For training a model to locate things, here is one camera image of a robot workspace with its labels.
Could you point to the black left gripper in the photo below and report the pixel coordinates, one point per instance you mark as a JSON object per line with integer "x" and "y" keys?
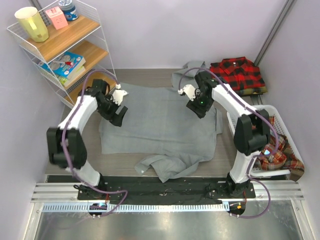
{"x": 118, "y": 118}

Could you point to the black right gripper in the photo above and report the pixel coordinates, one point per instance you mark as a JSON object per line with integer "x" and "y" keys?
{"x": 193, "y": 106}

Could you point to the grey long sleeve shirt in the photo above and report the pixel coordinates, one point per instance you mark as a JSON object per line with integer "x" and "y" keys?
{"x": 159, "y": 124}

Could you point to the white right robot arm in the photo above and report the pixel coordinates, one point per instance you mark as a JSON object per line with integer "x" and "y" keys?
{"x": 252, "y": 132}

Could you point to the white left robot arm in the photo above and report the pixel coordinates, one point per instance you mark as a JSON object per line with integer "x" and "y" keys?
{"x": 66, "y": 147}

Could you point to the red black plaid shirt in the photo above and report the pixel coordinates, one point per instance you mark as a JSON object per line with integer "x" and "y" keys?
{"x": 240, "y": 73}

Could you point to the yellow green plaid shirt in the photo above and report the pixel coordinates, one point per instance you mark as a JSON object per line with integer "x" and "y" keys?
{"x": 252, "y": 91}

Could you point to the green book under blue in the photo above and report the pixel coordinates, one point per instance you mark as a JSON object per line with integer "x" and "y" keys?
{"x": 66, "y": 81}

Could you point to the red white marker pen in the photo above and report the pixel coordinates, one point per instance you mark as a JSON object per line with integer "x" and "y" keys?
{"x": 63, "y": 63}

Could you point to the orange plaid shirt in basket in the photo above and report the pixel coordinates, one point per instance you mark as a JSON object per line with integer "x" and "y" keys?
{"x": 280, "y": 158}

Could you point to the pink cube box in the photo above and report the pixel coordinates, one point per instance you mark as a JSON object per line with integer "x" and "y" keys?
{"x": 57, "y": 17}

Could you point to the blue lidded jar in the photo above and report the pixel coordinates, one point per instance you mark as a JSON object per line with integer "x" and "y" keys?
{"x": 69, "y": 10}

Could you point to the yellow plastic pitcher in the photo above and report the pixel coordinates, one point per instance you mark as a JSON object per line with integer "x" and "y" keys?
{"x": 31, "y": 21}

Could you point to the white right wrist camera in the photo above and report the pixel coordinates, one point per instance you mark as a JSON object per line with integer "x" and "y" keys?
{"x": 188, "y": 90}

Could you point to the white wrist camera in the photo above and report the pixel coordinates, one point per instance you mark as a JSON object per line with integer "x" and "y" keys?
{"x": 188, "y": 90}
{"x": 118, "y": 94}

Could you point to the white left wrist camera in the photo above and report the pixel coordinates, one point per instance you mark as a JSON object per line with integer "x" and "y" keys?
{"x": 118, "y": 94}

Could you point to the white wire wooden shelf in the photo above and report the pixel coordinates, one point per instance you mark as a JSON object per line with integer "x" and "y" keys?
{"x": 84, "y": 36}

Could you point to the white slotted cable duct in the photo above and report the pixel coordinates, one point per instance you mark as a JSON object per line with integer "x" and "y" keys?
{"x": 91, "y": 207}

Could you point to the aluminium frame post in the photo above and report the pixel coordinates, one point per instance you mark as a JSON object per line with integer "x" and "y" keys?
{"x": 280, "y": 19}

